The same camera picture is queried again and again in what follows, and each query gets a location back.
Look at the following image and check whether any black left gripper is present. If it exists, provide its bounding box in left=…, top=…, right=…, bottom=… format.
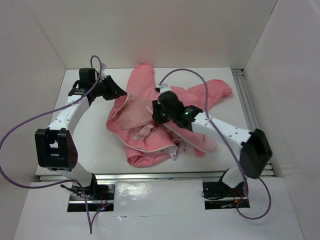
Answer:
left=91, top=75, right=127, bottom=101

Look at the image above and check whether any pink zip-up jacket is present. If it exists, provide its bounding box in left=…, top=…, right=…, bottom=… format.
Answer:
left=106, top=64, right=217, bottom=168

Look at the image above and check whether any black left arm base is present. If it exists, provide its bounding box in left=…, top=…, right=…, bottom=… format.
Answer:
left=60, top=184, right=115, bottom=213

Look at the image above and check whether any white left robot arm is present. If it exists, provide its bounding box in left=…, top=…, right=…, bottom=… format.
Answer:
left=34, top=64, right=127, bottom=200

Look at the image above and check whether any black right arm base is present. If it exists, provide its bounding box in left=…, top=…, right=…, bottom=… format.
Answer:
left=201, top=173, right=250, bottom=210

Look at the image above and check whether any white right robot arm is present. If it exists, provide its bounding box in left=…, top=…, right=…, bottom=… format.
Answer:
left=152, top=87, right=273, bottom=196

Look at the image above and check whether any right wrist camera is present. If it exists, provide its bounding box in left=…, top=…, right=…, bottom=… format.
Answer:
left=155, top=83, right=172, bottom=94

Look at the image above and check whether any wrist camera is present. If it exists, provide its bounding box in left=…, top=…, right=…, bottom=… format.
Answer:
left=155, top=83, right=172, bottom=94
left=95, top=63, right=107, bottom=76

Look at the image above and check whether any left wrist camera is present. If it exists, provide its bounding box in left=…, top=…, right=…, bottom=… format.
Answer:
left=95, top=63, right=107, bottom=76

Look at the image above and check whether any aluminium right side rail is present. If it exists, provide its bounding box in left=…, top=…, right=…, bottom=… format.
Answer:
left=232, top=69, right=274, bottom=179

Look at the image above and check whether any aluminium rail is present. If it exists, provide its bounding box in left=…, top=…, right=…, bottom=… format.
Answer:
left=37, top=169, right=251, bottom=182
left=232, top=69, right=274, bottom=179

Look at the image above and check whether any aluminium front rail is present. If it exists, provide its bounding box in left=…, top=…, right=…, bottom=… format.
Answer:
left=37, top=169, right=251, bottom=182

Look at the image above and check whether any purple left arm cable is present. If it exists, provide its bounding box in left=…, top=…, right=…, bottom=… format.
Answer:
left=0, top=54, right=112, bottom=235

